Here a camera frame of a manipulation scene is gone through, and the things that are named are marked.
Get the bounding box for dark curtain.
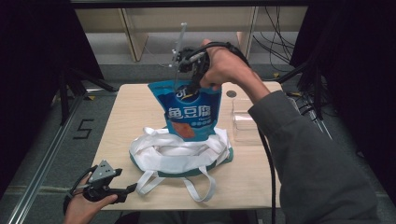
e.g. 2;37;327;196
290;0;396;198
0;0;105;199

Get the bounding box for person's right hand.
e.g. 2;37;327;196
199;39;255;91

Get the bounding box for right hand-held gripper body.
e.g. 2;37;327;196
169;21;211;83

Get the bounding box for blue snack packet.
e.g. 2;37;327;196
148;79;223;143

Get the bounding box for aluminium floor rail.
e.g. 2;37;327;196
309;116;334;141
7;88;119;224

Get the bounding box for hand-held gripper cable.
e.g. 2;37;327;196
63;164;98;214
186;41;278;224

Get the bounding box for white tote bag coloured blobs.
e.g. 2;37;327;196
129;125;233;203

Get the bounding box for person's left hand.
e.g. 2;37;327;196
64;192;120;224

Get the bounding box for left hand-held gripper cable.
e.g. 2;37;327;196
63;164;98;214

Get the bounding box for thin white cable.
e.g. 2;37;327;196
144;46;176;69

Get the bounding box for person's dark clothing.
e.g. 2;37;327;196
114;210;260;224

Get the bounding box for bundle of black cables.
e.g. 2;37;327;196
252;6;296;73

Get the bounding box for clear plastic container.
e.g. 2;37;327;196
231;97;266;144

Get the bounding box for right hand-held gripper cable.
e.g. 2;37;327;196
186;41;278;224

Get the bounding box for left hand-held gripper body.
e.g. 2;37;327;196
82;160;124;202

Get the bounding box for black cables by stand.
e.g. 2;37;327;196
292;92;319;124

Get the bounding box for black metal stand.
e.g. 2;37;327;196
58;66;119;126
276;59;325;121

